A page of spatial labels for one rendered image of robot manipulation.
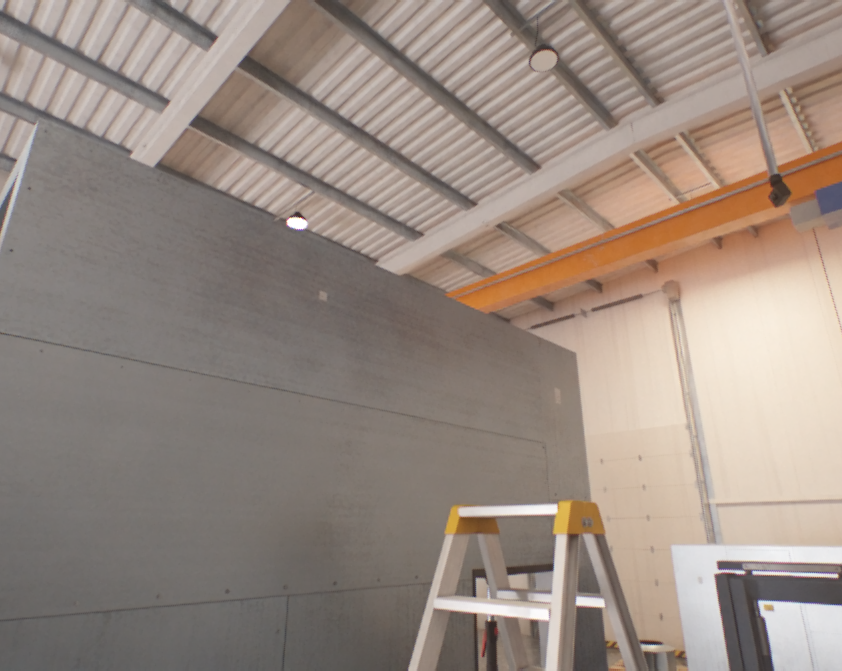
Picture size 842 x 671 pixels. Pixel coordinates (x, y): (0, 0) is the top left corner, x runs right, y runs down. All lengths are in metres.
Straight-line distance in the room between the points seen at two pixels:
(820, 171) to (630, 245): 2.65
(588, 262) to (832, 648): 6.09
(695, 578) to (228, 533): 7.06
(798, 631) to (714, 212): 5.55
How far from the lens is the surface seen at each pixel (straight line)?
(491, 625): 2.38
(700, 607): 8.16
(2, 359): 1.47
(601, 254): 9.97
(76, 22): 8.60
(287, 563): 1.69
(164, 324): 1.58
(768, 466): 12.38
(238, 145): 9.35
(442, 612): 1.49
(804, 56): 8.84
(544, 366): 2.85
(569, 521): 1.34
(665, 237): 9.59
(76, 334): 1.51
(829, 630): 7.84
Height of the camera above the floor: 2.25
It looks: 20 degrees up
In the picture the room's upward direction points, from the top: straight up
